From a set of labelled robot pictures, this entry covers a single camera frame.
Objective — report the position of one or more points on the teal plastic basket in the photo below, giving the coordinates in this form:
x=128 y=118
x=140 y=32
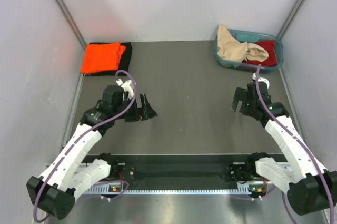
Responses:
x=250 y=37

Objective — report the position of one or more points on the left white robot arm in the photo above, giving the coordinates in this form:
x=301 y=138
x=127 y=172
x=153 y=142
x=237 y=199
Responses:
x=57 y=189

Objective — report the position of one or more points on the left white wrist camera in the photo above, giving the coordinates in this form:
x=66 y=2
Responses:
x=128 y=88

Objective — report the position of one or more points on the grey slotted cable duct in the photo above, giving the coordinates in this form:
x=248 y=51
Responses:
x=253 y=190

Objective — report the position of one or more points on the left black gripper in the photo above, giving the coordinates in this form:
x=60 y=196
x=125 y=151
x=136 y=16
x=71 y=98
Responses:
x=147 y=110

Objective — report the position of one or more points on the black folded t shirt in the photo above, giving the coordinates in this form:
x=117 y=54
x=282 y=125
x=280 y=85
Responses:
x=124 y=63

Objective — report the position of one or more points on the orange folded t shirt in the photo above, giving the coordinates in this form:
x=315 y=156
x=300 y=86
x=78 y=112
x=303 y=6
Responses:
x=102 y=57

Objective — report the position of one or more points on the beige t shirt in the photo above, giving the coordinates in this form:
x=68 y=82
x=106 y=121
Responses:
x=228 y=48

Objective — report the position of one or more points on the red t shirt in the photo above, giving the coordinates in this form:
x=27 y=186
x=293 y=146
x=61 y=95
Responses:
x=261 y=52

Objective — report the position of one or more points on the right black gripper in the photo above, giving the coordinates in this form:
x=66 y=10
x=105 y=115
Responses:
x=240 y=94

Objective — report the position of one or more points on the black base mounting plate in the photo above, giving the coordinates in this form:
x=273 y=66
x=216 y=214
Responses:
x=189 y=171

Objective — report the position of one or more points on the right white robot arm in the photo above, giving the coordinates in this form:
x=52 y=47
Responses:
x=308 y=185

